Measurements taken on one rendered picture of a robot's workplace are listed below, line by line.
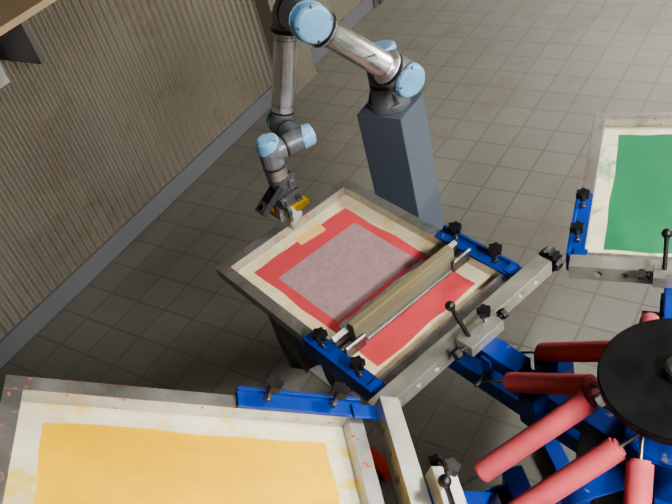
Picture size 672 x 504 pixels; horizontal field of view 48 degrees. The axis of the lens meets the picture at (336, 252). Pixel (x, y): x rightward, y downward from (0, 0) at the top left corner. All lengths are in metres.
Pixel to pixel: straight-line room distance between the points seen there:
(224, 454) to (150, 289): 2.66
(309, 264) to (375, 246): 0.22
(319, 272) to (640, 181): 1.09
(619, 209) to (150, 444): 1.62
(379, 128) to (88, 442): 1.58
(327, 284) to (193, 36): 2.78
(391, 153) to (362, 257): 0.49
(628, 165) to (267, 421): 1.56
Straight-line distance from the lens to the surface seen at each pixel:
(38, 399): 1.71
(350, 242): 2.54
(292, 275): 2.49
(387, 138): 2.76
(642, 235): 2.49
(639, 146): 2.86
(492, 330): 2.05
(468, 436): 3.17
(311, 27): 2.31
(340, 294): 2.38
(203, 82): 4.99
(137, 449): 1.67
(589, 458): 1.63
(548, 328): 3.50
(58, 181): 4.31
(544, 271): 2.26
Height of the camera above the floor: 2.60
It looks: 40 degrees down
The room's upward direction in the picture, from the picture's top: 16 degrees counter-clockwise
